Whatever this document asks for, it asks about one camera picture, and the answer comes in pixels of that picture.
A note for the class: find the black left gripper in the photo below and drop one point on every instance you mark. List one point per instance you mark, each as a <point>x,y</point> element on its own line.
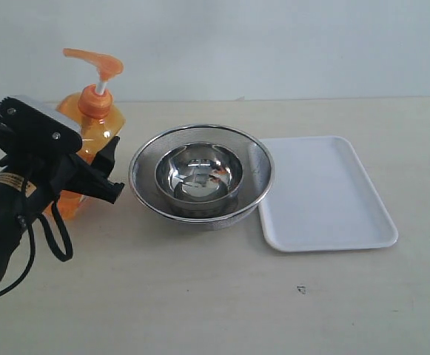
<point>29,182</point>

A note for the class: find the orange pump soap bottle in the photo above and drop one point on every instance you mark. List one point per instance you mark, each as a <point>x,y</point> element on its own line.
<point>93,108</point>

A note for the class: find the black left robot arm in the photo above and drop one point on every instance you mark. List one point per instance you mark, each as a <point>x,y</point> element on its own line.
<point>12,227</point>

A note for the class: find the small stainless steel bowl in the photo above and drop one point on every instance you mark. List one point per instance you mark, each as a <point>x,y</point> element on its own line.
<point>199,172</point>

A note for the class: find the stainless steel mesh colander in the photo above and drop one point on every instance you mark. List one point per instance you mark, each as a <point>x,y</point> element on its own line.
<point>259,175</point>

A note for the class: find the white plastic tray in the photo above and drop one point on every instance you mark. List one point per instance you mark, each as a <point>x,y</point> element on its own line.
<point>322,199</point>

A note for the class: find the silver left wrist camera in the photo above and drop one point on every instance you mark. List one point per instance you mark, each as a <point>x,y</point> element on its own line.
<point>38,128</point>

